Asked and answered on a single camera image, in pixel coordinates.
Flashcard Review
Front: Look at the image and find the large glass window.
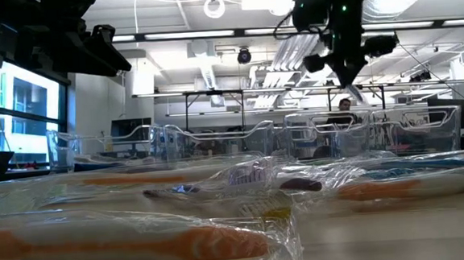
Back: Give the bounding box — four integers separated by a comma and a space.
0, 55, 73, 171

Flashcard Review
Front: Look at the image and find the white ring light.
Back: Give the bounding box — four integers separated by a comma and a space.
202, 0, 228, 20

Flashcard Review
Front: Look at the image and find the clear handled plastic bin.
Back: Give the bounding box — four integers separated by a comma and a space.
283, 108, 375, 162
370, 103, 464, 158

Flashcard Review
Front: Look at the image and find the clear scoop-front plastic bin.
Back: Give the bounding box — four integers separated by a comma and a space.
46, 123, 168, 174
162, 118, 277, 167

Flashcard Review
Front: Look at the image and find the black metal rack frame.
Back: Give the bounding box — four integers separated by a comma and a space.
182, 79, 390, 134

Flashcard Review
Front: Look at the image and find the blue cloth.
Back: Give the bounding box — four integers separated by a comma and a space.
73, 159, 117, 173

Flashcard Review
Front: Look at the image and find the person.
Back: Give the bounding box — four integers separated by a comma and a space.
325, 97, 358, 127

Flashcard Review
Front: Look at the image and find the white ventilation duct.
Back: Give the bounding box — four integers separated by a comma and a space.
185, 37, 226, 109

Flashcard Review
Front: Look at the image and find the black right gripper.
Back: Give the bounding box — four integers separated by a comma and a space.
291, 0, 402, 90

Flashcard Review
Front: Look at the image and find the orange wrapped toothbrush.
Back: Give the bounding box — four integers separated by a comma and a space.
36, 162, 228, 193
0, 196, 304, 260
291, 167, 464, 208

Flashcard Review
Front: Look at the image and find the long ceiling light strip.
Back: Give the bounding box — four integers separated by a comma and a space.
111, 13, 464, 47

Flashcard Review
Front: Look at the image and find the black ceiling spotlight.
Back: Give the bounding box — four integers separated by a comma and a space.
236, 47, 253, 65

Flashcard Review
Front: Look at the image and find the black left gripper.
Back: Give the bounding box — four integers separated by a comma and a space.
0, 14, 133, 85

